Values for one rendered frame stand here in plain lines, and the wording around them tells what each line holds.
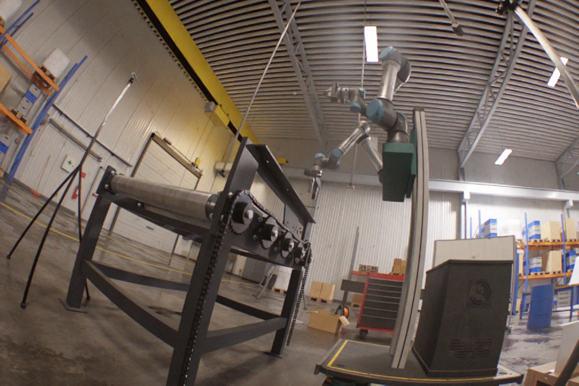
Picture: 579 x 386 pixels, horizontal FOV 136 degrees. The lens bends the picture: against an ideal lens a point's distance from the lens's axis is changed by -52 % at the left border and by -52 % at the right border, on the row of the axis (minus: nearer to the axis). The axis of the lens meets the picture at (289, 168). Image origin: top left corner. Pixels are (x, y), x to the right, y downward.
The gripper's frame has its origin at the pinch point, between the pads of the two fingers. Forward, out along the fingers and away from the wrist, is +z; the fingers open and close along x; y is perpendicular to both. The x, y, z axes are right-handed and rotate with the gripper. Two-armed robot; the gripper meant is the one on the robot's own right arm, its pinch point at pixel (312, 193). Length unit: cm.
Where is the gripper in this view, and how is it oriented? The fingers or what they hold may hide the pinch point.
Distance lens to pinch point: 172.2
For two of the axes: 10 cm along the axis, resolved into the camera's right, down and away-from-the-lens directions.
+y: 9.3, 0.8, -3.5
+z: -2.4, 8.8, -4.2
